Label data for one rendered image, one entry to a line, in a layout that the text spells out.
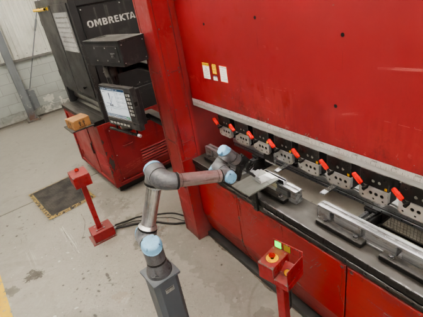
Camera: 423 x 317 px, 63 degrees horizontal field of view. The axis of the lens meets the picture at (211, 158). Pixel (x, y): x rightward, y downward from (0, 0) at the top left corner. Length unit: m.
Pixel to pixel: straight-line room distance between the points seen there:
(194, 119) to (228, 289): 1.43
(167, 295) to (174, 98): 1.47
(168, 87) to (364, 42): 1.59
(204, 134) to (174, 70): 0.64
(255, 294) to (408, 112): 1.90
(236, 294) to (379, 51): 2.10
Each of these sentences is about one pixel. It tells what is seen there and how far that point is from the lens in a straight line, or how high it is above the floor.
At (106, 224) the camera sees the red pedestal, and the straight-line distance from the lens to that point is 3.87.
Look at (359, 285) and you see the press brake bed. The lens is 2.12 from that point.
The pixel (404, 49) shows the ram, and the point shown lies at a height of 1.91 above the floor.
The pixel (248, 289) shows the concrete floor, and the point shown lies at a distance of 2.99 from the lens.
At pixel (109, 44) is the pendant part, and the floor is 1.92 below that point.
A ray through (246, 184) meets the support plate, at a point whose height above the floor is 1.00.
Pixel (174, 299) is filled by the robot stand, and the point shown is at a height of 0.59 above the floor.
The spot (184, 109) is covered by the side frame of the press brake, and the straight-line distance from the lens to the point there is 2.86.
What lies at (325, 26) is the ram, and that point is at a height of 1.98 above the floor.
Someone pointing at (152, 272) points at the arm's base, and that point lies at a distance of 2.10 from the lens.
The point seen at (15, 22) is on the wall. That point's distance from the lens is 8.71.
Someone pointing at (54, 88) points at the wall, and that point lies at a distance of 8.93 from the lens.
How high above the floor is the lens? 2.26
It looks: 28 degrees down
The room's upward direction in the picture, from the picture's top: 10 degrees counter-clockwise
